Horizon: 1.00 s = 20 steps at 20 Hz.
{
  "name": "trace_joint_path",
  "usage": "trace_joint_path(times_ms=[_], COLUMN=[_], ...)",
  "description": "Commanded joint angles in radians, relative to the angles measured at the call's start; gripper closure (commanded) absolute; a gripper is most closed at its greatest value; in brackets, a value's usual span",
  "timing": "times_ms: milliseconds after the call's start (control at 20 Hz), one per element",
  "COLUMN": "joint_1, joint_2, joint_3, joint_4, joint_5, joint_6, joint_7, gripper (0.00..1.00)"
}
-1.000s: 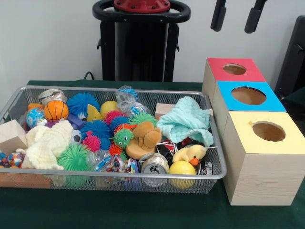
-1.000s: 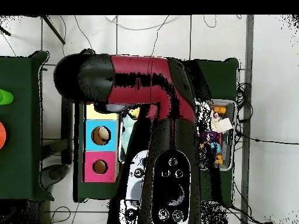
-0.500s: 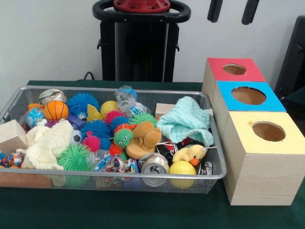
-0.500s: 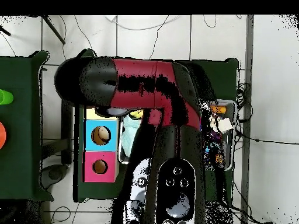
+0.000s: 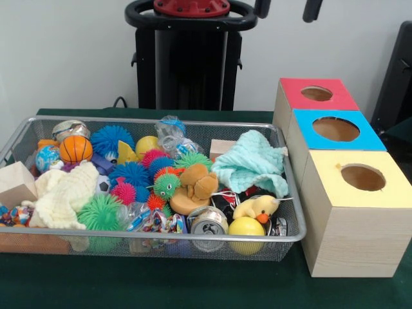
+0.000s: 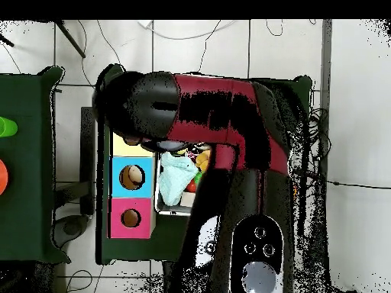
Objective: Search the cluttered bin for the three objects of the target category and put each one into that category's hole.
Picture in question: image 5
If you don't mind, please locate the clear mesh bin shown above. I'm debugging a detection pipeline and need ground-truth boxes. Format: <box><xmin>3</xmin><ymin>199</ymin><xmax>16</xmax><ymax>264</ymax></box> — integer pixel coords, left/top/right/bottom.
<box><xmin>0</xmin><ymin>115</ymin><xmax>307</xmax><ymax>262</ymax></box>

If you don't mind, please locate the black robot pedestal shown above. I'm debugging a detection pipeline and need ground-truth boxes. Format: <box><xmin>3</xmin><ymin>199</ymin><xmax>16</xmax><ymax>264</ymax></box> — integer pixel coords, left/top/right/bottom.
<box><xmin>126</xmin><ymin>0</ymin><xmax>258</xmax><ymax>110</ymax></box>

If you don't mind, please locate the dark green table cloth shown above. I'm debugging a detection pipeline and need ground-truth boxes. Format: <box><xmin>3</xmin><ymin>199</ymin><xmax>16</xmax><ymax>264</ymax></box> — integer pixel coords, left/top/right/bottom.
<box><xmin>0</xmin><ymin>108</ymin><xmax>412</xmax><ymax>309</ymax></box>

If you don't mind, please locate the brown plush toy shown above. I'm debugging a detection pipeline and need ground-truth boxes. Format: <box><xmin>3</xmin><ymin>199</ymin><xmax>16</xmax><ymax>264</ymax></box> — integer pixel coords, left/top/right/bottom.
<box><xmin>169</xmin><ymin>163</ymin><xmax>220</xmax><ymax>216</ymax></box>

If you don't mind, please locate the plain wooden block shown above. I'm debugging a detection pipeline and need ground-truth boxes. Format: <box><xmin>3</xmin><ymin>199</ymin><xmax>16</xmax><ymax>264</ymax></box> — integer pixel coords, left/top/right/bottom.
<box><xmin>0</xmin><ymin>161</ymin><xmax>38</xmax><ymax>209</ymax></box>

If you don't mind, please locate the yellow ball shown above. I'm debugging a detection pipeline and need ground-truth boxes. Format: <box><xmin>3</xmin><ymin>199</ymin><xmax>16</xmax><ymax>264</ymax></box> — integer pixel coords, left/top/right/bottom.
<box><xmin>228</xmin><ymin>217</ymin><xmax>266</xmax><ymax>256</ymax></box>

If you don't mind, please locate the green spiky ball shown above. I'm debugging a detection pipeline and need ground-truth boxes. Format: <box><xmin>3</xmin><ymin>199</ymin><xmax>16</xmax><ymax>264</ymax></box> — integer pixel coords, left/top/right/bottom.
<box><xmin>77</xmin><ymin>194</ymin><xmax>124</xmax><ymax>232</ymax></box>

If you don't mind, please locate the blue spiky ball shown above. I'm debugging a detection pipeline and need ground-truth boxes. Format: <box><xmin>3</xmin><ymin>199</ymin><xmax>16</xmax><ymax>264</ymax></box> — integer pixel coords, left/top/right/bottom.
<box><xmin>90</xmin><ymin>124</ymin><xmax>136</xmax><ymax>159</ymax></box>

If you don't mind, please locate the wooden box with three holes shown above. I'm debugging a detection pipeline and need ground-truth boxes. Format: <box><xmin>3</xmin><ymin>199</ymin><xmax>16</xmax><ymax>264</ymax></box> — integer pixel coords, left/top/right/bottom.
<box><xmin>272</xmin><ymin>78</ymin><xmax>412</xmax><ymax>279</ymax></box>

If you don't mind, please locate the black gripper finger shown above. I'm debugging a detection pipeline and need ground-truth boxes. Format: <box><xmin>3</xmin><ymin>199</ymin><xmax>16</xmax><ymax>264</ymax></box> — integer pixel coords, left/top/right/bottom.
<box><xmin>254</xmin><ymin>0</ymin><xmax>271</xmax><ymax>19</ymax></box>
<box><xmin>303</xmin><ymin>0</ymin><xmax>324</xmax><ymax>23</ymax></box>

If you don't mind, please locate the silver soda can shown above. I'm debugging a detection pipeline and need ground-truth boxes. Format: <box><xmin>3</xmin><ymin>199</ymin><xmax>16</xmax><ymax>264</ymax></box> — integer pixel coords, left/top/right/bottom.
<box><xmin>187</xmin><ymin>206</ymin><xmax>230</xmax><ymax>252</ymax></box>

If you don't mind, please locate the orange toy basketball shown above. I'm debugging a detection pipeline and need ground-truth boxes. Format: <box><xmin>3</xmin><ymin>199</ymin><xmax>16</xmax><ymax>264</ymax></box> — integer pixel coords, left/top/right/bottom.
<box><xmin>59</xmin><ymin>135</ymin><xmax>93</xmax><ymax>164</ymax></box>

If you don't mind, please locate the mint green cloth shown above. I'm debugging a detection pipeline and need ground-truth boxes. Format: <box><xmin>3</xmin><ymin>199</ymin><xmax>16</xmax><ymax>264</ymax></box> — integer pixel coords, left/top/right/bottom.
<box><xmin>211</xmin><ymin>130</ymin><xmax>290</xmax><ymax>198</ymax></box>

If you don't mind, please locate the yellow rubber duck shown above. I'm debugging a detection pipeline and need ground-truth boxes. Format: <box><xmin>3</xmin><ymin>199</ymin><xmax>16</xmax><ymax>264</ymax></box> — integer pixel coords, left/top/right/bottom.
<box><xmin>233</xmin><ymin>195</ymin><xmax>280</xmax><ymax>225</ymax></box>

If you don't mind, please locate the cream knitted cloth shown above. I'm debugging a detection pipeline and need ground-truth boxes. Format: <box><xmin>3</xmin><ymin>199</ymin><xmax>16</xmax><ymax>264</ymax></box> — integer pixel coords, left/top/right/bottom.
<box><xmin>21</xmin><ymin>160</ymin><xmax>100</xmax><ymax>230</ymax></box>

